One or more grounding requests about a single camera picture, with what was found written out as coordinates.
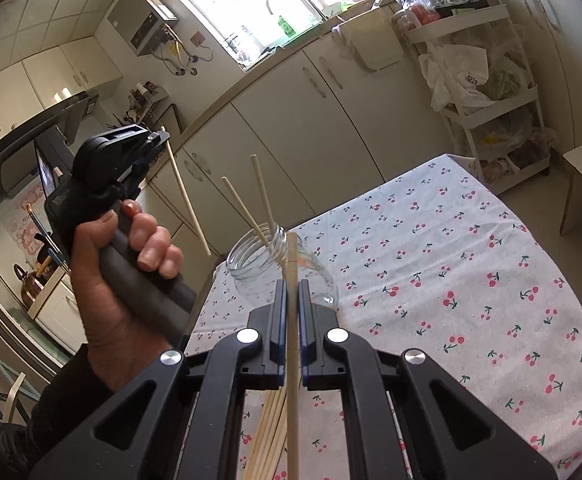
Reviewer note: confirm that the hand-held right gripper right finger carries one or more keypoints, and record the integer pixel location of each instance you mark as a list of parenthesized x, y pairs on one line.
[(302, 320)]

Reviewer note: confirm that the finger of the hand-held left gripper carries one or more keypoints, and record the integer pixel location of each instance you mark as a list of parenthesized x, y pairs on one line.
[(148, 147)]

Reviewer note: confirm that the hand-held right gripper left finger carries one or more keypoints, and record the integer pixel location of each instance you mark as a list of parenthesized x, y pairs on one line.
[(282, 320)]

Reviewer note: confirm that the clear glass jar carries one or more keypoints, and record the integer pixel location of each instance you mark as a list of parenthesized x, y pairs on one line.
[(316, 280)]

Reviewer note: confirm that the wooden chopstick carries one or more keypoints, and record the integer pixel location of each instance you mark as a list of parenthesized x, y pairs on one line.
[(241, 205), (186, 200), (262, 195), (291, 260)]

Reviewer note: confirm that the bunch of wooden chopsticks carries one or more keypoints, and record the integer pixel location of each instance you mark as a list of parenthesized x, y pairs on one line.
[(266, 435)]

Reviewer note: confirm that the person's left forearm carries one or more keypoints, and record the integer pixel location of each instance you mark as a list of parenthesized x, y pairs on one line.
[(56, 420)]

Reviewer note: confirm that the person's left hand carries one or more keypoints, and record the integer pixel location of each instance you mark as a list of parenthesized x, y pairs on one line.
[(116, 320)]

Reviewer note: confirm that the countertop utensil clutter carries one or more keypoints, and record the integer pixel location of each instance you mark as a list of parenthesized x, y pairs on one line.
[(141, 105)]

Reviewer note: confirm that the black range hood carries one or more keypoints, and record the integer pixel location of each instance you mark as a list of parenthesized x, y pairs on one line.
[(21, 130)]

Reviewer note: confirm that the white water heater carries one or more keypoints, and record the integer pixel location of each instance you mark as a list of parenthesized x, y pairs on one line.
[(141, 20)]

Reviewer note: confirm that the copper kettle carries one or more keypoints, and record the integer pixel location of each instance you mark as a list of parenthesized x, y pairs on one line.
[(30, 287)]

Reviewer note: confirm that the cherry print tablecloth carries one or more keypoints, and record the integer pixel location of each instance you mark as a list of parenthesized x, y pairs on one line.
[(446, 260)]

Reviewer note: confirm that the white base cabinets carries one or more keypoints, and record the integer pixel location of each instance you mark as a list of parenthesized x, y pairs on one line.
[(321, 125)]

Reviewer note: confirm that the green bottle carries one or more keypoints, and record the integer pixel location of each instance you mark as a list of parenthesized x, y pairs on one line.
[(286, 27)]

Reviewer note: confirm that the yellow plastic bag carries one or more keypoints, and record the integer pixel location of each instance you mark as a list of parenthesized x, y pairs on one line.
[(501, 135)]

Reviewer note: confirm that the white plastic bag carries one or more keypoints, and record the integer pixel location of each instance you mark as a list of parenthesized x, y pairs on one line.
[(456, 75)]

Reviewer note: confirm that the white trolley shelf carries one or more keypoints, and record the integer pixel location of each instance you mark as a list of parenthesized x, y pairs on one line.
[(501, 105)]

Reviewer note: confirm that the red tomatoes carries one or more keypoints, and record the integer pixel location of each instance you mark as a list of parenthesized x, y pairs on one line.
[(425, 15)]

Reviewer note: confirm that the bag of green vegetables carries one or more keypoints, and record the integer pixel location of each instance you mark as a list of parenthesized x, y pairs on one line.
[(503, 82)]

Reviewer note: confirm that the tall white cabinet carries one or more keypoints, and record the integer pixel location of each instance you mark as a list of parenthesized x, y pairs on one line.
[(571, 60)]

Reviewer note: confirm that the pink wall sticker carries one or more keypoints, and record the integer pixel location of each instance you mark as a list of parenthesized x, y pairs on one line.
[(26, 225)]

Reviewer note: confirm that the white wall cabinets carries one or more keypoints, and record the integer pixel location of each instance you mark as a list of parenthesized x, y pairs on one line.
[(46, 75)]

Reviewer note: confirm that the wall outlet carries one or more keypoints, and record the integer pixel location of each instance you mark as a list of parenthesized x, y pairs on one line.
[(199, 39)]

